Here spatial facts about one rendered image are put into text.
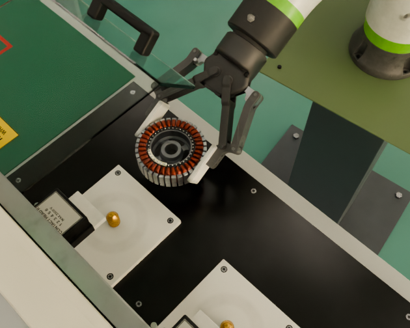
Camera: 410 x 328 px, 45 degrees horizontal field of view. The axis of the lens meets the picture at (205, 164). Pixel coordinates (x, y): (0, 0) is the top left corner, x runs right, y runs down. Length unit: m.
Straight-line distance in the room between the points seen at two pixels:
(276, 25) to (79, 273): 0.47
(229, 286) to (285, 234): 0.13
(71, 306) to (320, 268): 0.63
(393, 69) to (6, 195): 0.78
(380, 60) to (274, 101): 0.94
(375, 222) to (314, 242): 0.92
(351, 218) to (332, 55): 0.77
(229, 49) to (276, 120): 1.14
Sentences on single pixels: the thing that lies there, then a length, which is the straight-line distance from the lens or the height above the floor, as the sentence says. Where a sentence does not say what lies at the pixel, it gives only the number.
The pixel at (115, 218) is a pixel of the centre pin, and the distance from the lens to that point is 0.79.
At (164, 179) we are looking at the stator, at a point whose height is 0.84.
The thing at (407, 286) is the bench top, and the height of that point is 0.75.
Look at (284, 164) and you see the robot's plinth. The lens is 1.76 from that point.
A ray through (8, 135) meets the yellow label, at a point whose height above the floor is 1.07.
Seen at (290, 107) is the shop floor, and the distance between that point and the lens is 1.92.
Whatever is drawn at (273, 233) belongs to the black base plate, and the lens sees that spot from 0.81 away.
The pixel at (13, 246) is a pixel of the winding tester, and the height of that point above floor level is 1.32.
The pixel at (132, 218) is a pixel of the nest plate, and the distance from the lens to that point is 0.81.
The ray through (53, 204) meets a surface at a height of 0.92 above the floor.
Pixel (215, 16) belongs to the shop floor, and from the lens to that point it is 2.21.
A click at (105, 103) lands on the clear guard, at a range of 0.57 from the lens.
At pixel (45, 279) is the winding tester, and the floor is 1.32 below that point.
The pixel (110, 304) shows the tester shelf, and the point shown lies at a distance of 0.42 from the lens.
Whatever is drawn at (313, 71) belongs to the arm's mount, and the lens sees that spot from 1.03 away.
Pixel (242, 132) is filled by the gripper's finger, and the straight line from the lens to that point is 0.74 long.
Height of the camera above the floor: 1.51
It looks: 60 degrees down
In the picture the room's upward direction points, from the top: straight up
